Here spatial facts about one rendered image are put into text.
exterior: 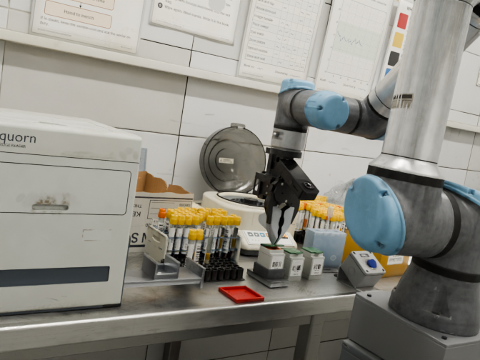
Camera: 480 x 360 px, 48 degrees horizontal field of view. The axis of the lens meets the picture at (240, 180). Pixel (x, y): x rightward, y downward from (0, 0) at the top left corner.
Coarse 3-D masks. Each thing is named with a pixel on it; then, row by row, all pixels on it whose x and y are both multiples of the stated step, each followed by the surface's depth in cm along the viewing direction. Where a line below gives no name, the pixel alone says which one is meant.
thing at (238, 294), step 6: (222, 288) 109; (228, 288) 110; (234, 288) 111; (240, 288) 112; (246, 288) 112; (228, 294) 106; (234, 294) 108; (240, 294) 109; (246, 294) 109; (252, 294) 110; (258, 294) 109; (234, 300) 104; (240, 300) 104; (246, 300) 105; (252, 300) 106; (258, 300) 107
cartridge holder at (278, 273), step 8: (256, 264) 121; (248, 272) 123; (256, 272) 121; (264, 272) 118; (272, 272) 118; (280, 272) 119; (264, 280) 118; (272, 280) 117; (280, 280) 118; (288, 280) 119
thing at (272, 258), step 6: (264, 246) 120; (276, 246) 122; (264, 252) 119; (270, 252) 118; (276, 252) 119; (282, 252) 120; (258, 258) 121; (264, 258) 119; (270, 258) 118; (276, 258) 118; (282, 258) 119; (264, 264) 119; (270, 264) 118; (276, 264) 119; (282, 264) 120
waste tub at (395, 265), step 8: (352, 240) 144; (344, 248) 146; (352, 248) 144; (360, 248) 142; (344, 256) 146; (376, 256) 138; (384, 256) 138; (392, 256) 140; (400, 256) 142; (408, 256) 145; (384, 264) 138; (392, 264) 141; (400, 264) 143; (392, 272) 142; (400, 272) 144
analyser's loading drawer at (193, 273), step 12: (144, 264) 101; (156, 264) 97; (168, 264) 103; (192, 264) 106; (132, 276) 97; (144, 276) 99; (156, 276) 98; (168, 276) 99; (180, 276) 102; (192, 276) 103
